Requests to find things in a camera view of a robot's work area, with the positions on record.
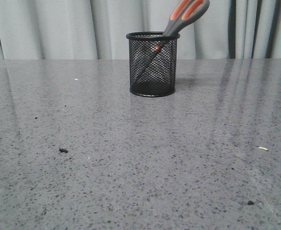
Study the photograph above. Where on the black mesh pen cup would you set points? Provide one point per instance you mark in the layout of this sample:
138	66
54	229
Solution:
152	63

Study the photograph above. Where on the grey orange handled scissors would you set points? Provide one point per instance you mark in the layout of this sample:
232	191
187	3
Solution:
185	13

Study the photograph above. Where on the black debris crumb left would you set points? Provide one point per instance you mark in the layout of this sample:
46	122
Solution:
61	150

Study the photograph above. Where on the grey pleated curtain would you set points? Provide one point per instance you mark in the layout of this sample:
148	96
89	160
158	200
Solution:
96	29

